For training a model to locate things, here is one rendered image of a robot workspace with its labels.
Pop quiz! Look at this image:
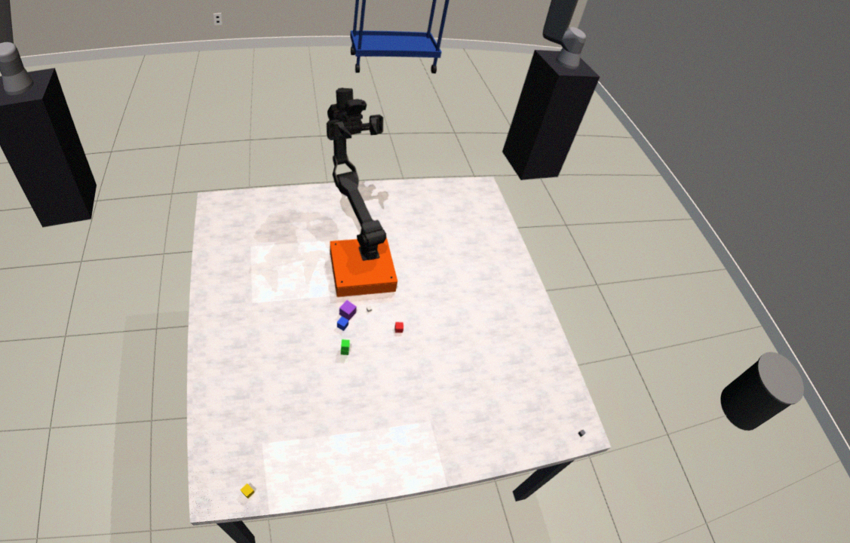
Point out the purple block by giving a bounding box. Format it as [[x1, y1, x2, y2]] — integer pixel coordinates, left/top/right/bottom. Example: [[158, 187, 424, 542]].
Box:
[[339, 300, 357, 320]]

